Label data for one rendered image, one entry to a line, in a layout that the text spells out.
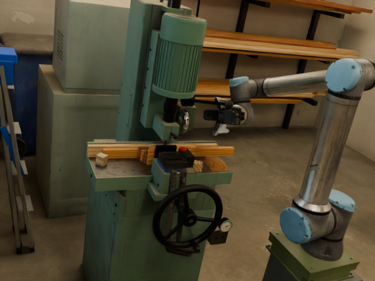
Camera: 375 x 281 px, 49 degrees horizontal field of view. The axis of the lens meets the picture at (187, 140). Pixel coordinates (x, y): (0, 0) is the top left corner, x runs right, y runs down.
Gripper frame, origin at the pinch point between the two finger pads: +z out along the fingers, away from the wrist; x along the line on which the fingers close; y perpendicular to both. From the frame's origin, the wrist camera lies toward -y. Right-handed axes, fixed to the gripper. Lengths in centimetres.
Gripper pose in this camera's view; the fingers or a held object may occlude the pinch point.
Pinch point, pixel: (212, 116)
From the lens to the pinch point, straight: 166.0
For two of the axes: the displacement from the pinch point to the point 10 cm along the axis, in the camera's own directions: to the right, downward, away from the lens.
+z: -4.3, 0.8, -9.0
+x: -0.4, 9.9, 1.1
